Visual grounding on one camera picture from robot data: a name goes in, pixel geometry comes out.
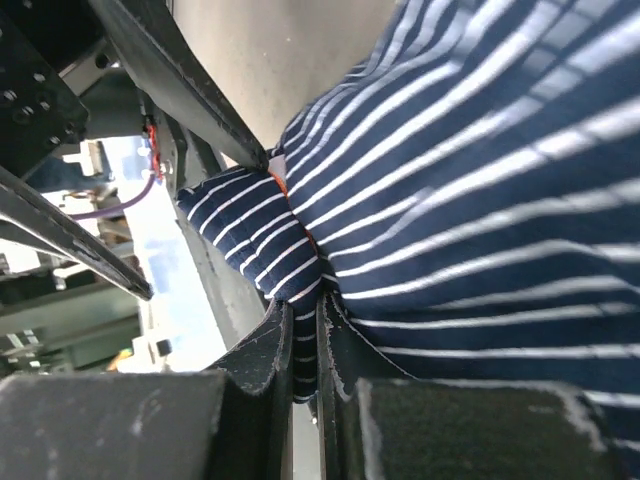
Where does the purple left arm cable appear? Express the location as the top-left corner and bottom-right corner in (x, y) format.
(67, 172), (156, 221)

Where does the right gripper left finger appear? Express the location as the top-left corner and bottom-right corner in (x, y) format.
(1, 301), (293, 479)

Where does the dark blue striped underwear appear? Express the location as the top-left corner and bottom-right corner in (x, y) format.
(177, 1), (639, 478)

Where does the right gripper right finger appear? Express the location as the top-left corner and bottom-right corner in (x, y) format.
(317, 294), (625, 479)

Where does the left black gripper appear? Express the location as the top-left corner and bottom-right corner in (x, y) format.
(1, 0), (268, 300)

